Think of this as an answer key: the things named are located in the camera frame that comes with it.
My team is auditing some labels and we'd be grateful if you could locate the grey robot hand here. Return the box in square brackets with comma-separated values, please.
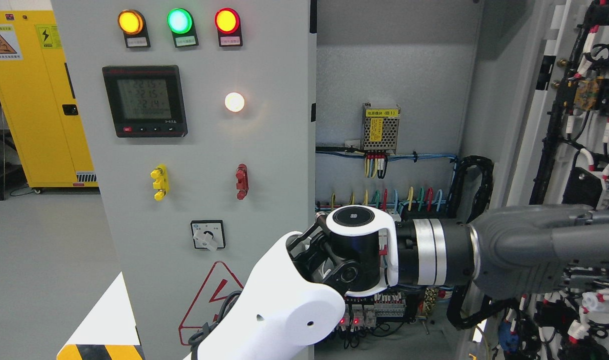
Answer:
[471, 203, 609, 300]

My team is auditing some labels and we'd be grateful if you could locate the brass ground terminal bar right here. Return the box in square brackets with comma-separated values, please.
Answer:
[419, 287, 439, 317]

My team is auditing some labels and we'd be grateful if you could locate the lower relay terminal row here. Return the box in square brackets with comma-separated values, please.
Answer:
[335, 291, 412, 331]

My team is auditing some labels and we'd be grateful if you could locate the perforated metal power supply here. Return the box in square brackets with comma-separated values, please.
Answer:
[362, 102, 401, 155]

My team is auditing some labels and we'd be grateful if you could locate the red electric hazard sticker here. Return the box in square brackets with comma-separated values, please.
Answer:
[178, 260, 244, 346]

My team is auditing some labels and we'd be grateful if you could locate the white lit indicator lamp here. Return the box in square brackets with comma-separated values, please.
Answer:
[224, 92, 246, 113]

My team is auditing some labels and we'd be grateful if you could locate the red indicator lamp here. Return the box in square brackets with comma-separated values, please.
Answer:
[214, 7, 243, 47]

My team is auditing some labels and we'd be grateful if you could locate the black digital power meter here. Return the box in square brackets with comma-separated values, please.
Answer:
[102, 64, 188, 138]

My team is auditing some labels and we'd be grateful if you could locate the green indicator lamp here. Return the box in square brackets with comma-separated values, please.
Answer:
[166, 7, 199, 48]

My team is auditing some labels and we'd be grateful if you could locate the amber indicator lamp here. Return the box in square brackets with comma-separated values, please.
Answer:
[117, 9, 151, 49]

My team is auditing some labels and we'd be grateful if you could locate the yellow safety storage cabinet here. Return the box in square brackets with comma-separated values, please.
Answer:
[0, 10, 98, 190]

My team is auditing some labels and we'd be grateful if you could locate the right black cable conduit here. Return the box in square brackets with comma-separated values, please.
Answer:
[445, 155, 515, 331]

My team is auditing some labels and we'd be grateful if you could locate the red terminal post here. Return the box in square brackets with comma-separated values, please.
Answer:
[235, 163, 249, 201]

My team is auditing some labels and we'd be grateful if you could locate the black white rotary switch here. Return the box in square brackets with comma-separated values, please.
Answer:
[190, 219, 226, 251]

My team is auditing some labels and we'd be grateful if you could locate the yellow terminal post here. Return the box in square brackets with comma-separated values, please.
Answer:
[150, 163, 170, 202]

